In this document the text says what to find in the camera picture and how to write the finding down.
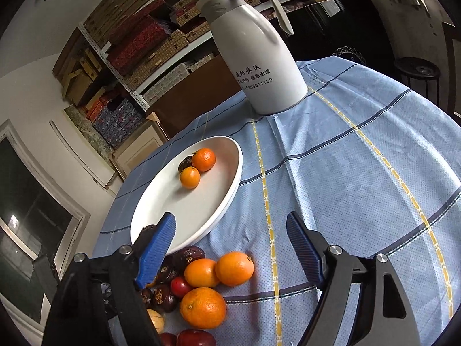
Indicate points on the mandarin with green stem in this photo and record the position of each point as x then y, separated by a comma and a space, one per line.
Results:
203, 159

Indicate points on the red plum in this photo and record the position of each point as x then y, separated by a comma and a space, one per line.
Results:
167, 340
196, 338

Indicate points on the white framed window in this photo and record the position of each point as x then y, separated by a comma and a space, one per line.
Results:
28, 187

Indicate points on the shelf of boxes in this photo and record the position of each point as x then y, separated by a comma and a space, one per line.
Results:
144, 36

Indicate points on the pale yellow round fruit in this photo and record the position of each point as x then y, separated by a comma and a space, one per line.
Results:
156, 320

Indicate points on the green marbled board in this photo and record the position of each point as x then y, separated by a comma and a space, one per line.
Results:
86, 129

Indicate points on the large wrinkled dark fruit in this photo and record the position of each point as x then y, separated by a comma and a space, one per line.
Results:
189, 254

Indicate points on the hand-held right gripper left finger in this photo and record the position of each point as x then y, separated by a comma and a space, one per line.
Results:
156, 250

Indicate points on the white oval plate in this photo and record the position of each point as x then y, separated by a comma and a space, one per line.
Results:
201, 209

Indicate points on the blue checked tablecloth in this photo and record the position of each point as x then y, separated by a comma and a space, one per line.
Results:
342, 187

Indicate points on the white thermos jug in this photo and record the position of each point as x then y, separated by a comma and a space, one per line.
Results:
266, 43

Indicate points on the red cherry tomato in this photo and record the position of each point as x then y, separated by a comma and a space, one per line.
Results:
180, 286

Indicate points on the white metal shelf rack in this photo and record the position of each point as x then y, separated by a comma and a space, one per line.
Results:
108, 60

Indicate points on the large orange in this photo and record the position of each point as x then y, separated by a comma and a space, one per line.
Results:
203, 308

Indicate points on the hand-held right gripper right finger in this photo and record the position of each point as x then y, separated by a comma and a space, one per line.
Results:
304, 250

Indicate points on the black round stool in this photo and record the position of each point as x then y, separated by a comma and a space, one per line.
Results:
417, 70

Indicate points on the small smooth orange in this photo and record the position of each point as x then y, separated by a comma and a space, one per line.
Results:
153, 282
189, 177
234, 268
201, 273

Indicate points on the light wooden frame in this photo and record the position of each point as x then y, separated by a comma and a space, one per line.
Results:
138, 147

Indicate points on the brown cardboard box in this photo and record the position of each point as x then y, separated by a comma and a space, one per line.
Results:
201, 93

